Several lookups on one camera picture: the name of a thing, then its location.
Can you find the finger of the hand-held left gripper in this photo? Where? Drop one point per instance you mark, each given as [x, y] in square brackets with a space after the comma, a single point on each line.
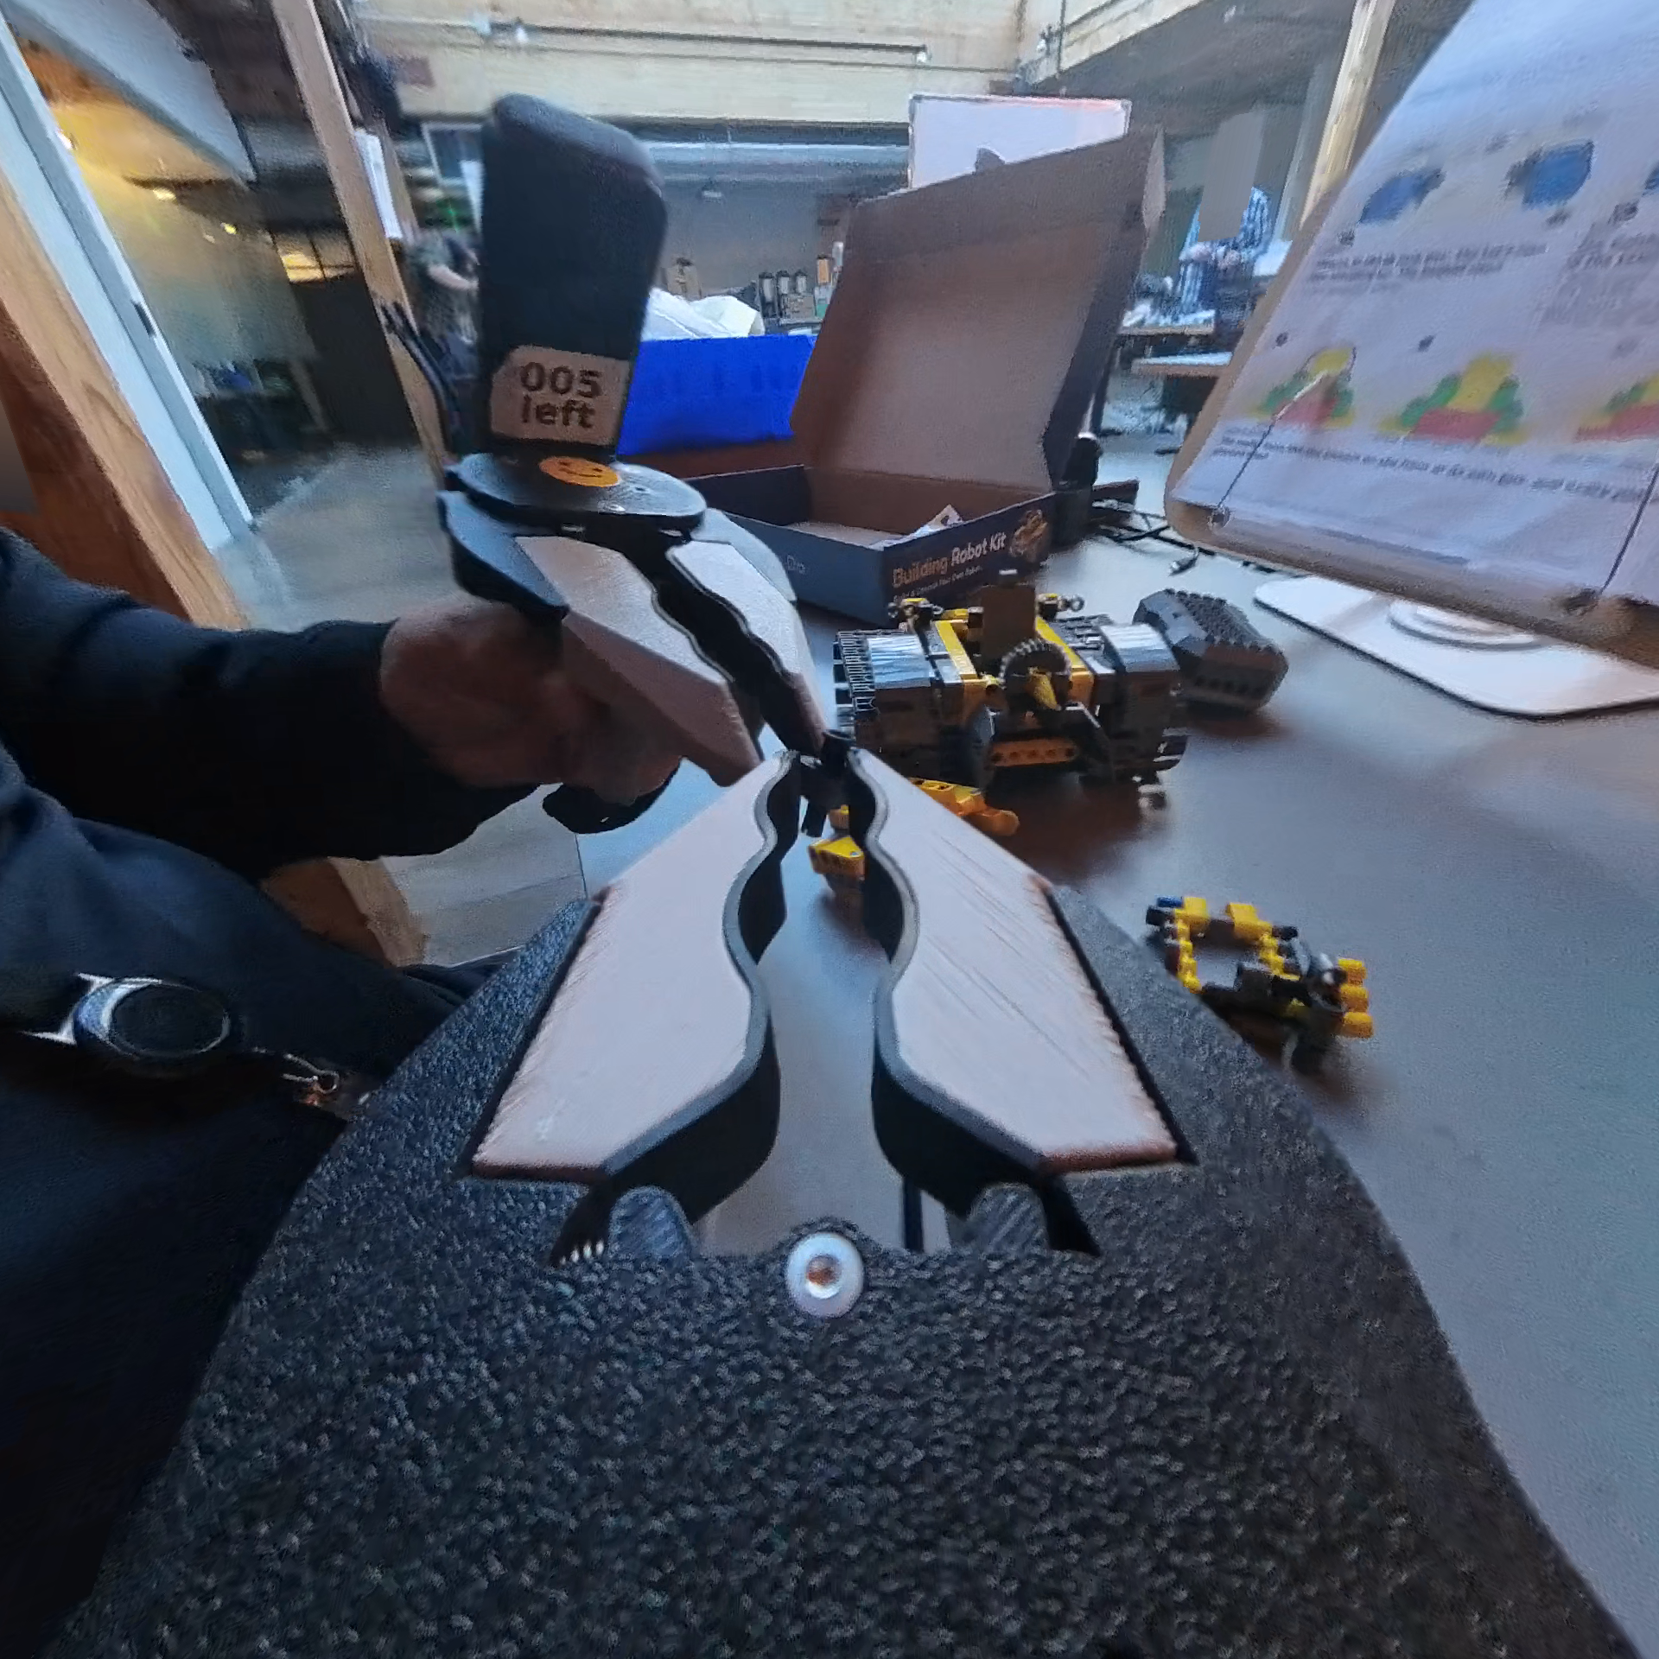
[760, 623]
[649, 649]

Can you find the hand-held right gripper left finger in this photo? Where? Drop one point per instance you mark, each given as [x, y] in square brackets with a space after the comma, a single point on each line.
[624, 1024]

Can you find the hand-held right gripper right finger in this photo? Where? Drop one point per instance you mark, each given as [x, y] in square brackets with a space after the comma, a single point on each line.
[1013, 1024]

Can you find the person's left forearm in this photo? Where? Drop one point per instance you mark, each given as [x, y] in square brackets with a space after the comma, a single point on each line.
[195, 726]

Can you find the person's left hand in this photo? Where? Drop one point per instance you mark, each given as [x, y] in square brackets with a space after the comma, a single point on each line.
[519, 700]

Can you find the white plastic bags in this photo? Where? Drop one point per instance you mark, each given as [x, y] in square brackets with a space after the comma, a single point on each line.
[695, 315]

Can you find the blue plastic bin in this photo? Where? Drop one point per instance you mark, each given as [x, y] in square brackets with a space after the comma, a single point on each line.
[714, 390]

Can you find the yellow black toy tracked vehicle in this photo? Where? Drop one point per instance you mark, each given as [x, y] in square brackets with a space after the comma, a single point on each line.
[999, 688]

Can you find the blue cardboard kit box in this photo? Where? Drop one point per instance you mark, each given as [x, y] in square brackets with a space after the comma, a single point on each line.
[959, 365]

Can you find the black device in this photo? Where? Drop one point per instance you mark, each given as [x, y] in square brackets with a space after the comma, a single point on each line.
[1084, 473]

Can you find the black brick shell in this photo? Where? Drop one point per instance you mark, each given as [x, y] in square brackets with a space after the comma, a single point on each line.
[1220, 649]

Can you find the whiteboard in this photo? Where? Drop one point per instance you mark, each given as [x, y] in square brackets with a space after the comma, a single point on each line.
[999, 130]

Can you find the round black badge reel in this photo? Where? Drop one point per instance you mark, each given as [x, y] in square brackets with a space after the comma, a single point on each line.
[157, 1028]

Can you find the wooden pillar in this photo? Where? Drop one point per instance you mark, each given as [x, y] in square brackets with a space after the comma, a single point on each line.
[118, 544]

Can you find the person's dark hooded top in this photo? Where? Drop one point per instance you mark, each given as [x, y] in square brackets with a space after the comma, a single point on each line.
[130, 1297]

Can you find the white stand base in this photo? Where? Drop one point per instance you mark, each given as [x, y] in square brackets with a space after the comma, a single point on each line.
[1465, 649]

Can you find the printed instruction sheet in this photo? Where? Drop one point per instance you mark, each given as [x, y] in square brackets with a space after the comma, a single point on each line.
[1465, 325]

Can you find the wooden post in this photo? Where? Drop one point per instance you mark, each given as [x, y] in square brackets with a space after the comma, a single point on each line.
[357, 220]

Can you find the silver ventilation duct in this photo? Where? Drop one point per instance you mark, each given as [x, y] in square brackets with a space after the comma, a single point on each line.
[780, 159]

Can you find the yellow and grey brick frame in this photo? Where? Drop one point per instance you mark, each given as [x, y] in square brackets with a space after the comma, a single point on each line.
[1271, 967]

